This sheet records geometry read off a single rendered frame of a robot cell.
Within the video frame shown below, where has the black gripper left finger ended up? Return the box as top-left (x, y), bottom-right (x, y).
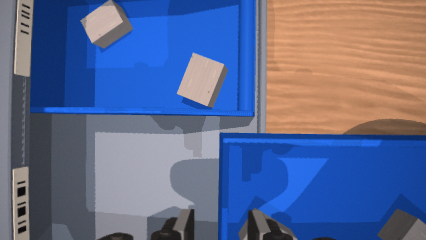
top-left (97, 209), bottom-right (195, 240)

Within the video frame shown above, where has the blue plastic bin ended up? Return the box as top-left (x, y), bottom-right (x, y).
top-left (30, 0), bottom-right (256, 117)
top-left (218, 133), bottom-right (426, 240)

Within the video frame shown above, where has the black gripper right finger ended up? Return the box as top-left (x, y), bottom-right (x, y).
top-left (247, 210), bottom-right (336, 240)

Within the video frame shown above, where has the beige rectangular block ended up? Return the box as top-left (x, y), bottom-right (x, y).
top-left (177, 53), bottom-right (228, 108)

